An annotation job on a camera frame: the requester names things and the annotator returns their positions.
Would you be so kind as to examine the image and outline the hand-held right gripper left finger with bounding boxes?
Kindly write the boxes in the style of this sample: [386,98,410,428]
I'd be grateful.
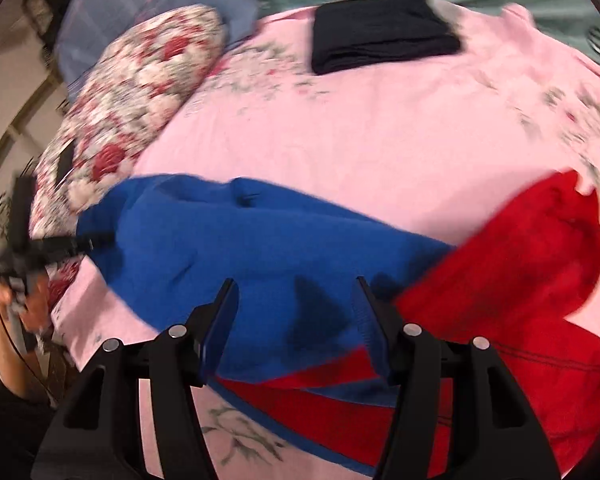
[30,278,241,480]

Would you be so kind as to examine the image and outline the small black device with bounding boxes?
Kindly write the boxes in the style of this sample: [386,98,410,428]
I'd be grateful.
[55,142,76,187]

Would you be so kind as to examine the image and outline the person's left forearm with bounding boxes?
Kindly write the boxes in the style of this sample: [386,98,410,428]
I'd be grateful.
[0,320,56,403]

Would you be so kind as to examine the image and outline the folded black pants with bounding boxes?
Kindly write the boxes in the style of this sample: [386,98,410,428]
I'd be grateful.
[311,0,463,76]

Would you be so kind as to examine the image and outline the pink floral bed sheet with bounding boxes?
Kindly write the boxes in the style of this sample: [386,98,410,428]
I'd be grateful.
[50,2,600,480]

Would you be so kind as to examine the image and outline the blue pants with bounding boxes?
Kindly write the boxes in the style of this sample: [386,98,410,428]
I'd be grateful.
[75,174,456,478]

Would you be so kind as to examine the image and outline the person's left hand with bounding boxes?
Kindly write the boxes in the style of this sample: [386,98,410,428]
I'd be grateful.
[0,272,57,351]

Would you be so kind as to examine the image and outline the red white floral pillow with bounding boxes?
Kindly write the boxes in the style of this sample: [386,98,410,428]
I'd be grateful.
[30,4,231,321]

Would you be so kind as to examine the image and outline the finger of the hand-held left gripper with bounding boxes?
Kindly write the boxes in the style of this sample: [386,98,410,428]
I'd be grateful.
[30,232,117,263]

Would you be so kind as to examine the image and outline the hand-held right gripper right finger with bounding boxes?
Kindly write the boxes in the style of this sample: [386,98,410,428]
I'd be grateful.
[355,276,563,480]

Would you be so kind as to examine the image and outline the red pants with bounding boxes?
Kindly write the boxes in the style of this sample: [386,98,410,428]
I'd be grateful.
[215,169,600,480]

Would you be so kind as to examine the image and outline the blue checked pillow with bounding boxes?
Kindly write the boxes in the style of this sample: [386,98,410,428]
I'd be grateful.
[55,0,261,106]

